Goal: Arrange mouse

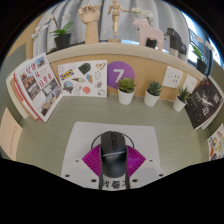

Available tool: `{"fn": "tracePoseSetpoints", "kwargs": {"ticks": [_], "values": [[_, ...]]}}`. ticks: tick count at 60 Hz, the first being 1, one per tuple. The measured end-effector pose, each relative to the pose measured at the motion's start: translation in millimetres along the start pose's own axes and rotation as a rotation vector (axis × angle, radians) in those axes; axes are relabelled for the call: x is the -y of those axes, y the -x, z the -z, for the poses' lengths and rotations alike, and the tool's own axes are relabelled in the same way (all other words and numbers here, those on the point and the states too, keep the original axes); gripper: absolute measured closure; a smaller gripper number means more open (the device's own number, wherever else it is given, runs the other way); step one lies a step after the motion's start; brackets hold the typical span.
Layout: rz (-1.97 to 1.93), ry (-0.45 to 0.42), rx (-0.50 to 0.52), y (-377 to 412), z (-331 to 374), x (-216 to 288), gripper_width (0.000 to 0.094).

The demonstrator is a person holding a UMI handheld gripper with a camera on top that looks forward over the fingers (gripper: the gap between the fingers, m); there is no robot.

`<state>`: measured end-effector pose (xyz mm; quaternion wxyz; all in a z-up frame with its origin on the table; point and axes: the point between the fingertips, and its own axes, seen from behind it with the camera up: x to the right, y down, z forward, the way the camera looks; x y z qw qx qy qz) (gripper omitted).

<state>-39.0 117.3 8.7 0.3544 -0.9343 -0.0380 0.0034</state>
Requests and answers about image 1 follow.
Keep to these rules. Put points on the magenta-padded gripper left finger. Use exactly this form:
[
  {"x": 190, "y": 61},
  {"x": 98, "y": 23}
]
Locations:
[{"x": 76, "y": 173}]

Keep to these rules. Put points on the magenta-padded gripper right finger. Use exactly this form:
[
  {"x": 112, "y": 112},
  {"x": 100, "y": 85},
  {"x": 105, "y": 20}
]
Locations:
[{"x": 150, "y": 172}]

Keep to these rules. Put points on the black computer mouse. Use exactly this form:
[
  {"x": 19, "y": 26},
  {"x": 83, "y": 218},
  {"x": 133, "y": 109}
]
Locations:
[{"x": 113, "y": 153}]

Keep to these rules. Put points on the white printed mouse pad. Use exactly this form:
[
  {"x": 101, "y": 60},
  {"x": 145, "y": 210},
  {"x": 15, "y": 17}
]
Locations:
[{"x": 143, "y": 140}]

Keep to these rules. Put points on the small succulent in white pot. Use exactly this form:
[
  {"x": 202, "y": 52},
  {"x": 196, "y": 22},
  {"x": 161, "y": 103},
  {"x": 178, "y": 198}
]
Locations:
[
  {"x": 179, "y": 105},
  {"x": 126, "y": 96},
  {"x": 151, "y": 99}
]

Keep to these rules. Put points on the colourful food sticker card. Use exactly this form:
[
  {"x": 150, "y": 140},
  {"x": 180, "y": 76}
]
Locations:
[{"x": 217, "y": 143}]

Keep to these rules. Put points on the beige card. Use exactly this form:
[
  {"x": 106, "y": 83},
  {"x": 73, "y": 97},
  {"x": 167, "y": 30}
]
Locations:
[{"x": 10, "y": 133}]

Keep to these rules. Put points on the white books stack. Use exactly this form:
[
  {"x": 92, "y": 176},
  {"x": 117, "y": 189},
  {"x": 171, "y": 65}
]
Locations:
[{"x": 216, "y": 122}]

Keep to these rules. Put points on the black cover book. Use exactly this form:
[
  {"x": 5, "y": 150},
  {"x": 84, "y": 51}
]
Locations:
[{"x": 203, "y": 103}]

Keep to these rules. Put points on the photo magazine with red spine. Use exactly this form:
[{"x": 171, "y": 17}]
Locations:
[{"x": 40, "y": 86}]

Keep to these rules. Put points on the white illustrated sticker sheet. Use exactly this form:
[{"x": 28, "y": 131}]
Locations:
[{"x": 83, "y": 78}]

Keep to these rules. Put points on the purple round number sign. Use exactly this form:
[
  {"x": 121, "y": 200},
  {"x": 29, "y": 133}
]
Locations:
[{"x": 118, "y": 71}]

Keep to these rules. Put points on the wooden shelf ledge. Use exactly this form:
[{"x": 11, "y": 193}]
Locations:
[{"x": 146, "y": 61}]

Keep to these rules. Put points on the olive green divider panel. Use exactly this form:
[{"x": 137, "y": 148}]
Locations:
[{"x": 219, "y": 76}]

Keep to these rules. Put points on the black horse figurine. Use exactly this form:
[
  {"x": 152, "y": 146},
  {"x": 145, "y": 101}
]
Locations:
[{"x": 176, "y": 41}]

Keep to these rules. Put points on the pink horse figurine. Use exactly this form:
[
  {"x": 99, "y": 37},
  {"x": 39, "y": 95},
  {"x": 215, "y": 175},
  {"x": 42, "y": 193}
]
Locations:
[{"x": 150, "y": 31}]

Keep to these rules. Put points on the window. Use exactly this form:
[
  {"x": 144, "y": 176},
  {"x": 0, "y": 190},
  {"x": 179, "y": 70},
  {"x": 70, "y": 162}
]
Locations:
[{"x": 200, "y": 36}]

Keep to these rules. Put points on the wooden hand model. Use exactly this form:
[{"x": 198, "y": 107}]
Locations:
[{"x": 91, "y": 26}]

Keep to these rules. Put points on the wooden mannequin figure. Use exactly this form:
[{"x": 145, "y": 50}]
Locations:
[{"x": 115, "y": 18}]

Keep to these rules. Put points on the grey curtain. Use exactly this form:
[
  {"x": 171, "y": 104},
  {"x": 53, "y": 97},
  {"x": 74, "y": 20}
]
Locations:
[{"x": 70, "y": 8}]

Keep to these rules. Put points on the white wall socket plate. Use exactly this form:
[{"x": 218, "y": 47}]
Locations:
[
  {"x": 190, "y": 83},
  {"x": 172, "y": 77}
]

